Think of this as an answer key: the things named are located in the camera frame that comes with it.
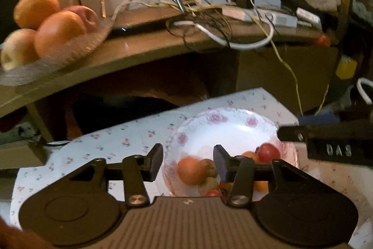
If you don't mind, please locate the small orange tangerine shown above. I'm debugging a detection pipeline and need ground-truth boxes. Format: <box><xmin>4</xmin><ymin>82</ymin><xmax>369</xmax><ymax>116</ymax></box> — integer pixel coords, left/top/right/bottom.
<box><xmin>242</xmin><ymin>151</ymin><xmax>260</xmax><ymax>164</ymax></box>

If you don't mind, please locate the brown kiwi fruit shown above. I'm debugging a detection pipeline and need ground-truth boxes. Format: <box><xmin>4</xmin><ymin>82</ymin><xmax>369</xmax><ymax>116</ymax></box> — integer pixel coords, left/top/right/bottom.
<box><xmin>200</xmin><ymin>159</ymin><xmax>218</xmax><ymax>178</ymax></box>
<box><xmin>198</xmin><ymin>177</ymin><xmax>219</xmax><ymax>196</ymax></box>

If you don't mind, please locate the large orange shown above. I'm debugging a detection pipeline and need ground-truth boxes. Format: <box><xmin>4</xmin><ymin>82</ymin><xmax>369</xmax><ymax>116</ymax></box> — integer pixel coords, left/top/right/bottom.
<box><xmin>177</xmin><ymin>156</ymin><xmax>207</xmax><ymax>186</ymax></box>

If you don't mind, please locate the large dark red tomato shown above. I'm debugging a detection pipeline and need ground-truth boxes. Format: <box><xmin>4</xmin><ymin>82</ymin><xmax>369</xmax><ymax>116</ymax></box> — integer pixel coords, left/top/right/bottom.
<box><xmin>219</xmin><ymin>181</ymin><xmax>233</xmax><ymax>195</ymax></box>

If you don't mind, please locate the yellow-orange persimmon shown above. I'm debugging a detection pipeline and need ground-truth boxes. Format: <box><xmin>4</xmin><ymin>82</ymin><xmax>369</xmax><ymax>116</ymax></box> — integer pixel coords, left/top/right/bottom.
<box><xmin>253</xmin><ymin>181</ymin><xmax>269</xmax><ymax>193</ymax></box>

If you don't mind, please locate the red tomato back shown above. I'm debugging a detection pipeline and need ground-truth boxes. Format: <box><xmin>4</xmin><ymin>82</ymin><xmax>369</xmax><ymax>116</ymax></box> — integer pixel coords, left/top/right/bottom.
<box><xmin>256</xmin><ymin>143</ymin><xmax>281</xmax><ymax>164</ymax></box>

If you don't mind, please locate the red tomato front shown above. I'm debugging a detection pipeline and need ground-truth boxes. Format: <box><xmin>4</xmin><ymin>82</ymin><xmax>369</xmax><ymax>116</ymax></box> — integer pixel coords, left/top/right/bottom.
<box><xmin>204</xmin><ymin>189</ymin><xmax>223</xmax><ymax>197</ymax></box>

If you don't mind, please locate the white floral plate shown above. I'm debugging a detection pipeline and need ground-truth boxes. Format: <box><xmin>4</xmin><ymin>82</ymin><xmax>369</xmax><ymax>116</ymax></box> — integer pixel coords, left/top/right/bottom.
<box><xmin>162</xmin><ymin>107</ymin><xmax>299</xmax><ymax>196</ymax></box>

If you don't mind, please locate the cherry print tablecloth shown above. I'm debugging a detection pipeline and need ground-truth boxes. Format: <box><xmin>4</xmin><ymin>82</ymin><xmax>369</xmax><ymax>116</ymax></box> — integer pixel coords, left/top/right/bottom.
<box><xmin>8</xmin><ymin>88</ymin><xmax>372</xmax><ymax>248</ymax></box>

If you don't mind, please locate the wooden tv cabinet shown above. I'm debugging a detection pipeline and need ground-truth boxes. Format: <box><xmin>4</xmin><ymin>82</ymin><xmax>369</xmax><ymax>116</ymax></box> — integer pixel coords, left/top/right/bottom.
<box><xmin>0</xmin><ymin>6</ymin><xmax>342</xmax><ymax>147</ymax></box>

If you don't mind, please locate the cardboard box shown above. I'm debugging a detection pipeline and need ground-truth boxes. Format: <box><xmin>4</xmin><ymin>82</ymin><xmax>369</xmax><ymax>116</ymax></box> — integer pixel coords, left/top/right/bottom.
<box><xmin>0</xmin><ymin>140</ymin><xmax>47</xmax><ymax>169</ymax></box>

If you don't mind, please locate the white power strip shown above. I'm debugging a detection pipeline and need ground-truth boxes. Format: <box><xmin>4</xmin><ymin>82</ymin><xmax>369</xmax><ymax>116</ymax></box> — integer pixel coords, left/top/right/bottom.
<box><xmin>222</xmin><ymin>7</ymin><xmax>298</xmax><ymax>28</ymax></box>

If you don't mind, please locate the glass fruit tray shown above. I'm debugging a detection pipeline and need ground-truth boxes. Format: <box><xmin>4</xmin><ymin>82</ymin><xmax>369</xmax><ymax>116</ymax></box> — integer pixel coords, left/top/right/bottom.
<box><xmin>1</xmin><ymin>18</ymin><xmax>115</xmax><ymax>87</ymax></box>

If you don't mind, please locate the red apple on tray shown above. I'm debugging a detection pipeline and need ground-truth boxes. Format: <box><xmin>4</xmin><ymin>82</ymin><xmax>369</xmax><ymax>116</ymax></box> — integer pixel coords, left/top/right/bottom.
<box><xmin>63</xmin><ymin>5</ymin><xmax>99</xmax><ymax>33</ymax></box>

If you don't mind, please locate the orange on tray front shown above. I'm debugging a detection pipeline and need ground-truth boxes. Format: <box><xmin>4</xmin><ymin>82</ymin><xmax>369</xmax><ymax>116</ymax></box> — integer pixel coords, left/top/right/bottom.
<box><xmin>34</xmin><ymin>11</ymin><xmax>87</xmax><ymax>57</ymax></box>

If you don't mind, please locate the orange on tray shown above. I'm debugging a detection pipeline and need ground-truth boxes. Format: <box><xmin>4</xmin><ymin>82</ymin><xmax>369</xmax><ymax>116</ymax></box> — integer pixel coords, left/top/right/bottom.
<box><xmin>13</xmin><ymin>0</ymin><xmax>61</xmax><ymax>30</ymax></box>
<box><xmin>34</xmin><ymin>11</ymin><xmax>87</xmax><ymax>57</ymax></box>

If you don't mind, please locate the black router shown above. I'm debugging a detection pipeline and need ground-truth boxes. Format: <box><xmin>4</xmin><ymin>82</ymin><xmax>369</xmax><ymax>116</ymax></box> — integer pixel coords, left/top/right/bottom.
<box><xmin>108</xmin><ymin>0</ymin><xmax>195</xmax><ymax>39</ymax></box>

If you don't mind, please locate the yellow apple on tray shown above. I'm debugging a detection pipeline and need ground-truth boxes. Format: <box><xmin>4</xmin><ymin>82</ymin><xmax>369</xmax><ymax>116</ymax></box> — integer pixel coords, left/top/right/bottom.
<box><xmin>1</xmin><ymin>28</ymin><xmax>39</xmax><ymax>71</ymax></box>

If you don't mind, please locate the orange on tray top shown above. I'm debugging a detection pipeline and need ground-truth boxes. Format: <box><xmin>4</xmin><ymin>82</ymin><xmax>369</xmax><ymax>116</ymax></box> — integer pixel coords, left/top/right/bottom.
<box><xmin>13</xmin><ymin>0</ymin><xmax>61</xmax><ymax>30</ymax></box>

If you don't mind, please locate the yellow thin cable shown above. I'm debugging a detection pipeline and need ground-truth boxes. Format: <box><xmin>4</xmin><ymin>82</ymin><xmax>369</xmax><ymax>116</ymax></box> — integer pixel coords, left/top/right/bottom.
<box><xmin>112</xmin><ymin>0</ymin><xmax>330</xmax><ymax>117</ymax></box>

